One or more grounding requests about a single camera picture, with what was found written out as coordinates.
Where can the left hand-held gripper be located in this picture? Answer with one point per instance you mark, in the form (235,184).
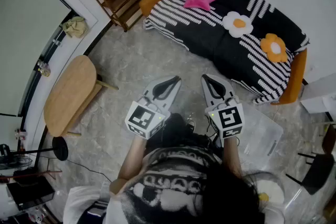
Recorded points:
(144,119)

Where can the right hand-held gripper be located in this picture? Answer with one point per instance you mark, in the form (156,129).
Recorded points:
(229,119)

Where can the transparent plastic storage box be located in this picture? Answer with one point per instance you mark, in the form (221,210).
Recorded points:
(262,133)

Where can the white flower cushion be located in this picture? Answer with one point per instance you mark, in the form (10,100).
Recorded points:
(232,26)

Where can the orange flower cushion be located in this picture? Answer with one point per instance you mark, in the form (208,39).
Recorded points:
(274,47)

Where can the person's right forearm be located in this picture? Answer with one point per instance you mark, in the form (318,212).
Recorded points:
(232,157)

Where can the person's left forearm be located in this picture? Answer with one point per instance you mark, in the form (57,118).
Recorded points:
(131,160)

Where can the round grey floor cushion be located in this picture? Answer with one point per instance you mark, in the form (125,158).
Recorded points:
(273,189)

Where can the black box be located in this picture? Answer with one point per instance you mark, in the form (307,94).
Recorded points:
(29,191)

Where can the person's legs in black trousers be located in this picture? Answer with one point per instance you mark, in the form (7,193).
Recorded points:
(178,128)

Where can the black white striped sofa cover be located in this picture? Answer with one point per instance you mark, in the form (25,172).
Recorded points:
(210,34)

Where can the wooden oval coffee table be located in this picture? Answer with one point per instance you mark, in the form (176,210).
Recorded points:
(71,91)

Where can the person's torso in patterned sweater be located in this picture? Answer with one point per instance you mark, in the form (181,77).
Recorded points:
(170,191)

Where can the white cabinet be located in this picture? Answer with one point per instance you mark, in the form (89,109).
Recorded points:
(317,94)

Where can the beige crumpled cloth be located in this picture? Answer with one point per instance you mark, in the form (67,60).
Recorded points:
(74,27)

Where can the black floor fan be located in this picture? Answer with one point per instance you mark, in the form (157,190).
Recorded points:
(60,148)

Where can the small glass jar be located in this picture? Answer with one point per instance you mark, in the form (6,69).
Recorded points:
(45,69)

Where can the brown chair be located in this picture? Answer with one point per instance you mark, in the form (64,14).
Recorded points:
(330,139)

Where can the black chair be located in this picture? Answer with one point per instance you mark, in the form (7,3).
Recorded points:
(319,173)

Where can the white framed window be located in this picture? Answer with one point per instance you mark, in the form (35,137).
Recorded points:
(29,29)

